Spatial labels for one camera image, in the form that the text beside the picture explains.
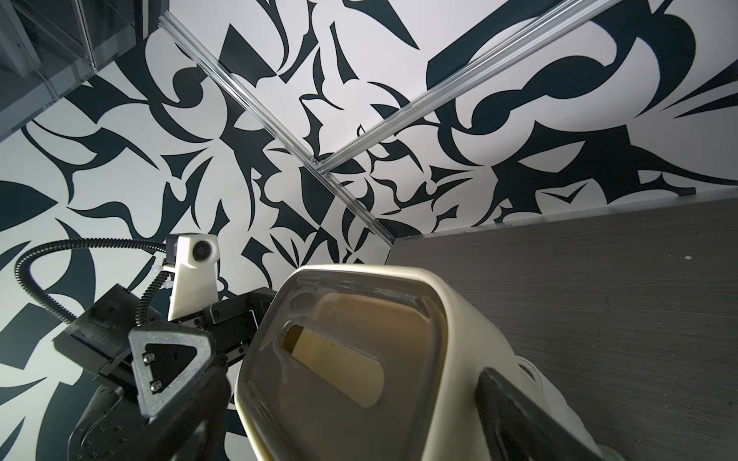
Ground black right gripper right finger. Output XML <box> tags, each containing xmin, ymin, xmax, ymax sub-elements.
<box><xmin>475</xmin><ymin>368</ymin><xmax>601</xmax><ymax>461</ymax></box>

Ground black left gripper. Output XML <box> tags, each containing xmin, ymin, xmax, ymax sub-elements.
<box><xmin>53</xmin><ymin>284</ymin><xmax>277</xmax><ymax>418</ymax></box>

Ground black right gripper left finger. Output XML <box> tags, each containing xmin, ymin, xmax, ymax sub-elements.
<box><xmin>103</xmin><ymin>362</ymin><xmax>231</xmax><ymax>460</ymax></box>

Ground cream box dark clear lid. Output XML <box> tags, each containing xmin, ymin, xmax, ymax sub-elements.
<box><xmin>236</xmin><ymin>264</ymin><xmax>602</xmax><ymax>460</ymax></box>

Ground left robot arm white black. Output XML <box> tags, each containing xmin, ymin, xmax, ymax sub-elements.
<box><xmin>54</xmin><ymin>284</ymin><xmax>276</xmax><ymax>460</ymax></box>

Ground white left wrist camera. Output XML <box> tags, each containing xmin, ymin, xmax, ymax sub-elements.
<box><xmin>163</xmin><ymin>234</ymin><xmax>220</xmax><ymax>321</ymax></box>

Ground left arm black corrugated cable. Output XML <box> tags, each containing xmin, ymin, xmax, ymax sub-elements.
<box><xmin>13</xmin><ymin>237</ymin><xmax>174</xmax><ymax>327</ymax></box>

